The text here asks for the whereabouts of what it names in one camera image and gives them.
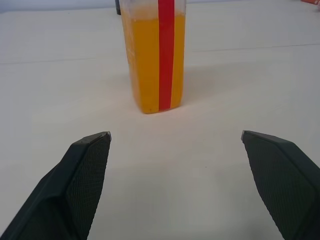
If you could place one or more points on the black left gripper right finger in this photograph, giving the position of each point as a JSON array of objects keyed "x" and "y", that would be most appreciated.
[{"x": 287, "y": 185}]

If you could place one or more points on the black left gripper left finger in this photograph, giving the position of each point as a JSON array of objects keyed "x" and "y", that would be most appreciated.
[{"x": 75, "y": 190}]

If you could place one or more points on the orange juice cup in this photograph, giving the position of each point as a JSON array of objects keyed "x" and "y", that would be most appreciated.
[{"x": 145, "y": 62}]

